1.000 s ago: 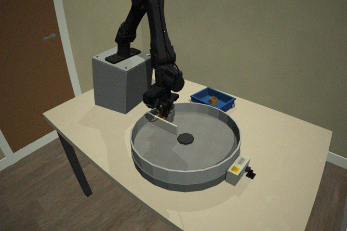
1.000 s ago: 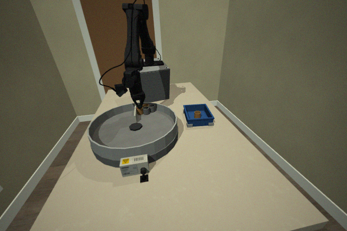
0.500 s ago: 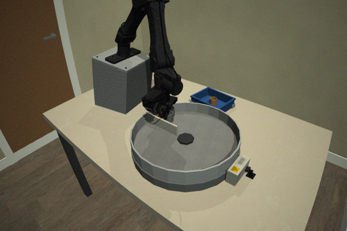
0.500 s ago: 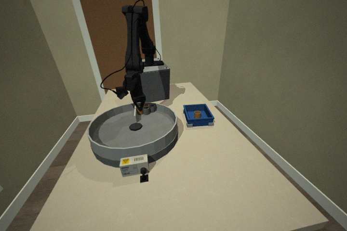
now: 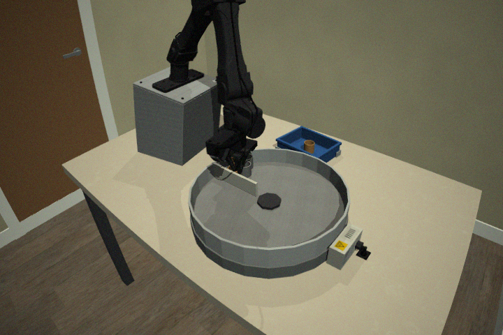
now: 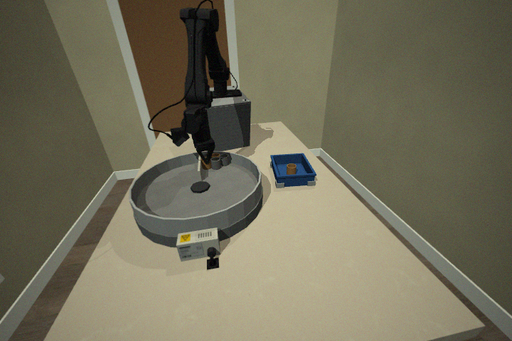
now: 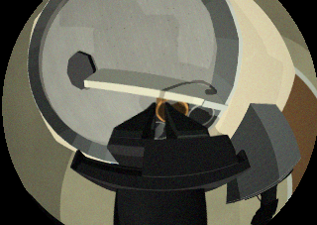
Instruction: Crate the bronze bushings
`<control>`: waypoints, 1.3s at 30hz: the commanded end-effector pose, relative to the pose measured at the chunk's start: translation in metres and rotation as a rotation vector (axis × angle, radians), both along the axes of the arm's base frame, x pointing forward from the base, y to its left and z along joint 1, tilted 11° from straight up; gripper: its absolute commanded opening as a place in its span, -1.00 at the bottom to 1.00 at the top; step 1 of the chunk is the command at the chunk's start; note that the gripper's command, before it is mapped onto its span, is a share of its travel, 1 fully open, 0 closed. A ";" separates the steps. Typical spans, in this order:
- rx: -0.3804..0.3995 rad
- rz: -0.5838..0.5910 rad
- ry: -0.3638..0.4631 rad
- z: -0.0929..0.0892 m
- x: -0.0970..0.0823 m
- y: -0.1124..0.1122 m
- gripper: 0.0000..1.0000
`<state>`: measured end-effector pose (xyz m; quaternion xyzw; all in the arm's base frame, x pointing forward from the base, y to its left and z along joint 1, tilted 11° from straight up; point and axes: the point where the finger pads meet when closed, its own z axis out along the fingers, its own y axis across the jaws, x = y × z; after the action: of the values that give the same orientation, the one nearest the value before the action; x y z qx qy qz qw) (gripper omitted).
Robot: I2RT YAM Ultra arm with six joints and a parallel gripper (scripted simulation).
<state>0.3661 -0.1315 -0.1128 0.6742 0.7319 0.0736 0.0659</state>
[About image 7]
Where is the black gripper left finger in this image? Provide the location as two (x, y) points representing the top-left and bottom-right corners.
(111, 102), (157, 139)

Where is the grey metal bushing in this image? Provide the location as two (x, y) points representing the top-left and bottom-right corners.
(187, 103), (215, 125)
(155, 114), (166, 139)

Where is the bronze bushing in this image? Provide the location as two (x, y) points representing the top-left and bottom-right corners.
(156, 97), (188, 122)

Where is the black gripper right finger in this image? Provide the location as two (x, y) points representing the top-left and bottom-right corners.
(164, 102), (210, 139)

